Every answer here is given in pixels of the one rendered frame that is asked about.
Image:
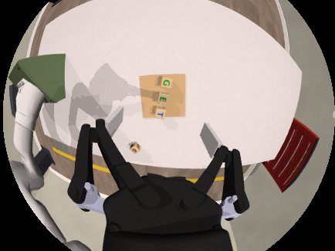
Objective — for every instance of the tan square mat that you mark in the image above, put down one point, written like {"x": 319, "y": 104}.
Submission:
{"x": 150, "y": 86}

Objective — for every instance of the tan letter block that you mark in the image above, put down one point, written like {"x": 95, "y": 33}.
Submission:
{"x": 135, "y": 147}
{"x": 166, "y": 82}
{"x": 160, "y": 112}
{"x": 163, "y": 98}

